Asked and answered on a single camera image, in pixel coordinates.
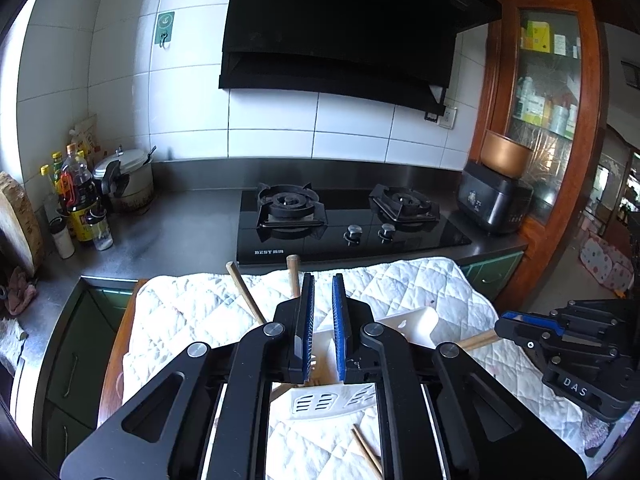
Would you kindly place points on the snack bag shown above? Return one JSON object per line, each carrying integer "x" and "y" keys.
{"x": 85, "y": 135}

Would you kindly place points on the dark green base cabinet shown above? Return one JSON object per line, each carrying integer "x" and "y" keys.
{"x": 75, "y": 360}

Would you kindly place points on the pink dotted box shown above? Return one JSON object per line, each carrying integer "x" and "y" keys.
{"x": 605, "y": 265}

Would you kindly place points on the black rice cooker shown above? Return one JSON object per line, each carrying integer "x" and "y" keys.
{"x": 495, "y": 200}

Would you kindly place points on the copper inner pot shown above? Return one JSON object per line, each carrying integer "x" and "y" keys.
{"x": 505, "y": 152}

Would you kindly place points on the yellow cap oil bottle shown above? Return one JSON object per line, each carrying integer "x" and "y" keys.
{"x": 49, "y": 190}

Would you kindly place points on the yellow label jar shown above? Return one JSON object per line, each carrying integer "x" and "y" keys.
{"x": 80, "y": 225}

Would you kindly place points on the black glass gas stove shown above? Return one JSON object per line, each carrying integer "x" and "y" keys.
{"x": 350, "y": 210}

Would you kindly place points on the white spice shaker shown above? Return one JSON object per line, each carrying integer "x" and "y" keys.
{"x": 62, "y": 242}

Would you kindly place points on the black range hood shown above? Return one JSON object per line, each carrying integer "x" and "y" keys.
{"x": 340, "y": 35}

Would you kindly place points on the wooden glass door cabinet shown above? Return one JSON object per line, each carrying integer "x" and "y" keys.
{"x": 595, "y": 135}

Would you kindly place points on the white quilted cloth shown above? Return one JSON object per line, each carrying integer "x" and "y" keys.
{"x": 200, "y": 305}

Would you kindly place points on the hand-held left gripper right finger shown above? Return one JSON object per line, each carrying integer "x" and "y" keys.
{"x": 339, "y": 345}

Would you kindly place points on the wooden chopstick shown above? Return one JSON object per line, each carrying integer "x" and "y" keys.
{"x": 361, "y": 460}
{"x": 367, "y": 452}

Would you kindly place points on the round wooden cutting board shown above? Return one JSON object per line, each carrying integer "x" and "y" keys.
{"x": 17, "y": 225}

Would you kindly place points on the pink rag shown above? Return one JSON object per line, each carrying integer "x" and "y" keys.
{"x": 17, "y": 292}

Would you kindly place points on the white rag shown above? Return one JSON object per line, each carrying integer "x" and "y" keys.
{"x": 11, "y": 340}

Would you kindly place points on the white plastic utensil holder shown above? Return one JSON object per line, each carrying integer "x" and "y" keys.
{"x": 410, "y": 325}

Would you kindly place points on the steel pressure cooker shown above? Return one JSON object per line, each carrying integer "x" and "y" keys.
{"x": 130, "y": 180}

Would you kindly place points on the yellow green box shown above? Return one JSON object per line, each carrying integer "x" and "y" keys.
{"x": 537, "y": 36}

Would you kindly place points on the glass spice shaker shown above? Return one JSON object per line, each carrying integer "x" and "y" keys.
{"x": 101, "y": 232}

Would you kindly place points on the dark soy sauce bottle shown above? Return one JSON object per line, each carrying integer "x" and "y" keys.
{"x": 79, "y": 185}

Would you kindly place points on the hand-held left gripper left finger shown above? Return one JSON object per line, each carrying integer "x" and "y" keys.
{"x": 308, "y": 350}

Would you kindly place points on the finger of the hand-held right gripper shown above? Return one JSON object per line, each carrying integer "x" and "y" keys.
{"x": 525, "y": 330}

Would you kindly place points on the green wall hook plate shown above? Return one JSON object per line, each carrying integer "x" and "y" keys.
{"x": 165, "y": 27}

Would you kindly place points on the white wall socket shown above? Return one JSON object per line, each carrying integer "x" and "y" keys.
{"x": 448, "y": 116}

